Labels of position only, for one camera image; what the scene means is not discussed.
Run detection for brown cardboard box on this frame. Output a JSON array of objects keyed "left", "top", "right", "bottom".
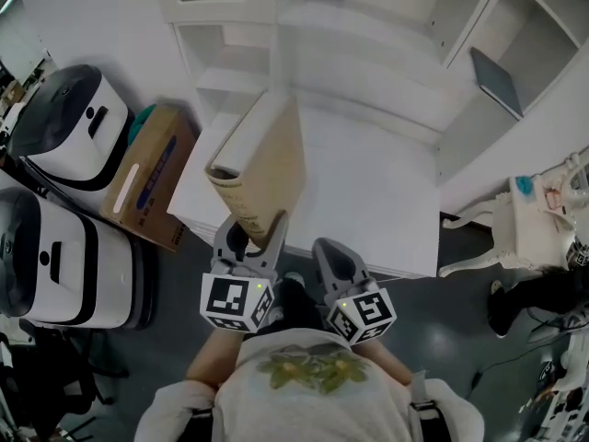
[{"left": 98, "top": 103, "right": 202, "bottom": 253}]

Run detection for person's left forearm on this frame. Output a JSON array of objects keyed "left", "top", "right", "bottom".
[{"left": 186, "top": 327, "right": 245, "bottom": 386}]

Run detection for white black-topped service robot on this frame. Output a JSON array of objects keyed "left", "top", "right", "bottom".
[
  {"left": 0, "top": 186, "right": 160, "bottom": 332},
  {"left": 8, "top": 64, "right": 137, "bottom": 197}
]

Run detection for white floral t-shirt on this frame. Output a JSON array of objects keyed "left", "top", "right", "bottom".
[{"left": 135, "top": 327, "right": 484, "bottom": 442}]

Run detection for thick tan hardcover book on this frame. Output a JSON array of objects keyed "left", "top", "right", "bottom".
[{"left": 204, "top": 90, "right": 308, "bottom": 253}]

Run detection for dark blue thin book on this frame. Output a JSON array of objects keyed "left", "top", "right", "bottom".
[{"left": 468, "top": 46, "right": 525, "bottom": 120}]

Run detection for background storage shelves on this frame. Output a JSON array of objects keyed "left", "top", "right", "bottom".
[{"left": 0, "top": 48, "right": 52, "bottom": 133}]

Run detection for white ornate dressing table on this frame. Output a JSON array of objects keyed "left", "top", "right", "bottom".
[{"left": 436, "top": 147, "right": 589, "bottom": 279}]

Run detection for teal round object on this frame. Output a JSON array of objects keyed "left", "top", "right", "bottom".
[{"left": 127, "top": 103, "right": 157, "bottom": 142}]

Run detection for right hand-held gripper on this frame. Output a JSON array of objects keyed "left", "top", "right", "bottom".
[{"left": 311, "top": 237, "right": 398, "bottom": 345}]

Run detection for black harness strap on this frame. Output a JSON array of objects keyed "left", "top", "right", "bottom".
[
  {"left": 188, "top": 405, "right": 217, "bottom": 442},
  {"left": 408, "top": 370, "right": 455, "bottom": 442}
]

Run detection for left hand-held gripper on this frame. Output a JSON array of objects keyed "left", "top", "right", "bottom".
[{"left": 200, "top": 212, "right": 290, "bottom": 335}]

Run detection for black office chair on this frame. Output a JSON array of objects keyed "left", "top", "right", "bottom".
[{"left": 0, "top": 327, "right": 130, "bottom": 442}]

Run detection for small red item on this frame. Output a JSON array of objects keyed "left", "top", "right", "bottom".
[{"left": 545, "top": 186, "right": 565, "bottom": 214}]

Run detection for person's right forearm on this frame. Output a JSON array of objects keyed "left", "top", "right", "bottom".
[{"left": 352, "top": 338, "right": 413, "bottom": 386}]

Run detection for person's black trouser leg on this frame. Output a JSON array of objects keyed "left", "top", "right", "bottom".
[{"left": 275, "top": 276, "right": 326, "bottom": 335}]

